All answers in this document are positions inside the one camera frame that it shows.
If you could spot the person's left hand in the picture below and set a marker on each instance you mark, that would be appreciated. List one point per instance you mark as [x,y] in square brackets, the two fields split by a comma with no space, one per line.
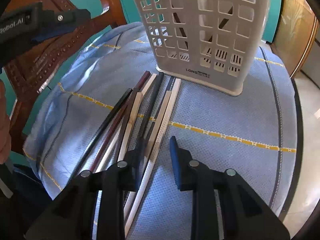
[5,138]

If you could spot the dark red chopstick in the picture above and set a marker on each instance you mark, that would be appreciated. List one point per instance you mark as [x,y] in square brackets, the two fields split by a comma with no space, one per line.
[118,118]

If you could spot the white plastic utensil basket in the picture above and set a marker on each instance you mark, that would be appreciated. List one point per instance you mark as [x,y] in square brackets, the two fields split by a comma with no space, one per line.
[210,42]

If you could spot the carved wooden chair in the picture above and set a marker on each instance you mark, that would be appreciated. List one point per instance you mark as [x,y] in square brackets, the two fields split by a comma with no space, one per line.
[30,72]

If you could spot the beige wooden chopstick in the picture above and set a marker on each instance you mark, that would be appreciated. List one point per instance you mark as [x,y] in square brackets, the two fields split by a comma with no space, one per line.
[130,126]

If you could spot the black chopstick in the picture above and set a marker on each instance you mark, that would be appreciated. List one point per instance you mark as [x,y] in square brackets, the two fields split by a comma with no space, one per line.
[100,131]

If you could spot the cream textured chopstick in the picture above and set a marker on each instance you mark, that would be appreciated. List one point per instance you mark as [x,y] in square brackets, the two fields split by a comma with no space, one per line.
[152,151]

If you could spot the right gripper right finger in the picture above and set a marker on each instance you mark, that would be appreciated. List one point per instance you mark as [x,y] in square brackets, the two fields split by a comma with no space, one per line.
[185,175]

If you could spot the blue checked tablecloth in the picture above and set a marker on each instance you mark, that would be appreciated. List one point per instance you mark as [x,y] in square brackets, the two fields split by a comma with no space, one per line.
[254,133]

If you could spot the dark grey chopstick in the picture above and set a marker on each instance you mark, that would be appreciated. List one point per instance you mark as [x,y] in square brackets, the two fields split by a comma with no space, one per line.
[153,97]

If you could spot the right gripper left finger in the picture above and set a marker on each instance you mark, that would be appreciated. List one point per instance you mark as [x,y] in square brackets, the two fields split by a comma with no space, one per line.
[131,177]

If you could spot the wooden glass sliding door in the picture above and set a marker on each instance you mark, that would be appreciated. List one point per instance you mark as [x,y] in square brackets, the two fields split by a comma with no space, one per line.
[295,33]

